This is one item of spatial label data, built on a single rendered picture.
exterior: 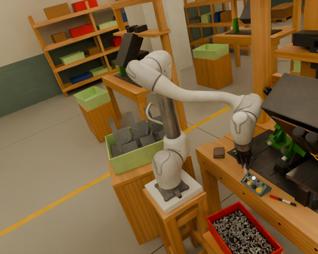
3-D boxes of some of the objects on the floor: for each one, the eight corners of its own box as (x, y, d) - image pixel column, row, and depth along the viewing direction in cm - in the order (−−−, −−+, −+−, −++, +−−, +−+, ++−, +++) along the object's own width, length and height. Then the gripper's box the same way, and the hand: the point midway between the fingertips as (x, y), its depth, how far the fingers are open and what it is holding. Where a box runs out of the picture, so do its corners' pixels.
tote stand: (139, 245, 224) (112, 185, 186) (129, 206, 269) (106, 151, 230) (204, 217, 233) (191, 155, 195) (184, 184, 278) (170, 128, 239)
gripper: (228, 147, 123) (232, 173, 139) (253, 154, 115) (255, 181, 131) (234, 137, 127) (238, 164, 142) (259, 144, 119) (260, 171, 134)
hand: (246, 168), depth 134 cm, fingers closed
